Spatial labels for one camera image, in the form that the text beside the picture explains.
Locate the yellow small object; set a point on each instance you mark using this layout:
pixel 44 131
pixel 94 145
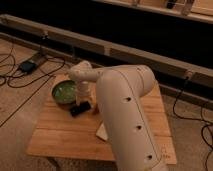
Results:
pixel 92 101

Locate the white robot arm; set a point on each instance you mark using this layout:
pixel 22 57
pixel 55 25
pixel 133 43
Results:
pixel 119 90

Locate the black power adapter box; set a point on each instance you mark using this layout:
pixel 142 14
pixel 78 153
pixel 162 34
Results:
pixel 27 67

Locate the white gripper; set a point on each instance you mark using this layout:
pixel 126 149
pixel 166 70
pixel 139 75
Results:
pixel 83 92

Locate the black rectangular block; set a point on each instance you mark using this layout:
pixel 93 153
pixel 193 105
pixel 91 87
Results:
pixel 78 109

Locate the green bowl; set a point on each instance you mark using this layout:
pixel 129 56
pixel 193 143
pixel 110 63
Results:
pixel 64 93

